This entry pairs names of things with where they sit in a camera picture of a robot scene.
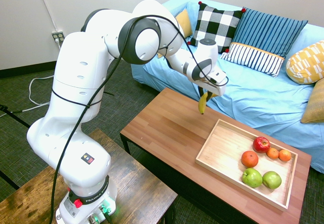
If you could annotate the yellow white patterned pillow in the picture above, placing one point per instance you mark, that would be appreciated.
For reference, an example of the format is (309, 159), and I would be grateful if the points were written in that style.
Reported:
(306, 64)

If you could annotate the light wooden tray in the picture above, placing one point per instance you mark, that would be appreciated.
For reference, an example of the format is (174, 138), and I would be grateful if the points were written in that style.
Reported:
(222, 153)

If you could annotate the reddish wooden coffee table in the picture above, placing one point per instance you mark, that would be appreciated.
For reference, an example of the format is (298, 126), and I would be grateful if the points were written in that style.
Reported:
(172, 137)

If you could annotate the red apple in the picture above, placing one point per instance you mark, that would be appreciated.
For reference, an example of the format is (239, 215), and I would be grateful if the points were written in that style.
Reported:
(261, 145)

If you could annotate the yellow banana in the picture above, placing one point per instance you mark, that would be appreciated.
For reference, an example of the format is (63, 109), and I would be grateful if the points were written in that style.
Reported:
(201, 105)

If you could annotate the light blue covered sofa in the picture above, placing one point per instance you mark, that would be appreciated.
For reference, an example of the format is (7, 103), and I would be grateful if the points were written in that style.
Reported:
(253, 92)

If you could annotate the green apple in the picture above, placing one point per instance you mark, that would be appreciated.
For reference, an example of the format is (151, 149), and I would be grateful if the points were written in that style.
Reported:
(251, 178)
(272, 180)

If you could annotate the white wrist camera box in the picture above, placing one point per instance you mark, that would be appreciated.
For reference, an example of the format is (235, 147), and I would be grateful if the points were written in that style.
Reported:
(217, 77)

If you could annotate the small orange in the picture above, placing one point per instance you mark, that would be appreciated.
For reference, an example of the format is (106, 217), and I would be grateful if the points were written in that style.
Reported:
(285, 155)
(273, 153)

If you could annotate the wall power outlet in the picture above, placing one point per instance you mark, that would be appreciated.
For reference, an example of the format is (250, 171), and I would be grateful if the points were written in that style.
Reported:
(57, 37)

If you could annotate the black tripod stand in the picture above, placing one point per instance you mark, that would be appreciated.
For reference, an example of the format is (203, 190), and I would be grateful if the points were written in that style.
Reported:
(15, 117)

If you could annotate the black white checkered pillow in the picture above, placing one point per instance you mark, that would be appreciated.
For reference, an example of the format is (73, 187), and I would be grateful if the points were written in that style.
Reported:
(220, 26)

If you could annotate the mustard woven pillow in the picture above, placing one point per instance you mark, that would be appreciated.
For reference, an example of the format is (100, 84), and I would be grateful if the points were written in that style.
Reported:
(315, 102)

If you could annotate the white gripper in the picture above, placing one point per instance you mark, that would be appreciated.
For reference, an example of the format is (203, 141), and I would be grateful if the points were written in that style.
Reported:
(216, 88)

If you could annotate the dark rustic wooden table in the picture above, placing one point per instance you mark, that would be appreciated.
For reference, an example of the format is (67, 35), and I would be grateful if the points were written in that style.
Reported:
(141, 188)

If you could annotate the large orange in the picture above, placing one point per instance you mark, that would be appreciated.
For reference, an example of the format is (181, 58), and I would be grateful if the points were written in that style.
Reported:
(249, 159)

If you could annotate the plain yellow pillow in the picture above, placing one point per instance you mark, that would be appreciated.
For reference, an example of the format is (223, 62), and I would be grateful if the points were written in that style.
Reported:
(186, 23)

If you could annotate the white navy striped pillow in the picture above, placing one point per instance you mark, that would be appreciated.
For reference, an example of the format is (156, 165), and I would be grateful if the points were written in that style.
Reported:
(253, 58)

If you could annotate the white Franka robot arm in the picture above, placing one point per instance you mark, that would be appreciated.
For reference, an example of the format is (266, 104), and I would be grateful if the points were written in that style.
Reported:
(76, 82)

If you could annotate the blue striped pillow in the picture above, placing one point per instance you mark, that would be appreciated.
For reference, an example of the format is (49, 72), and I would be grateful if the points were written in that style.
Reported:
(268, 29)

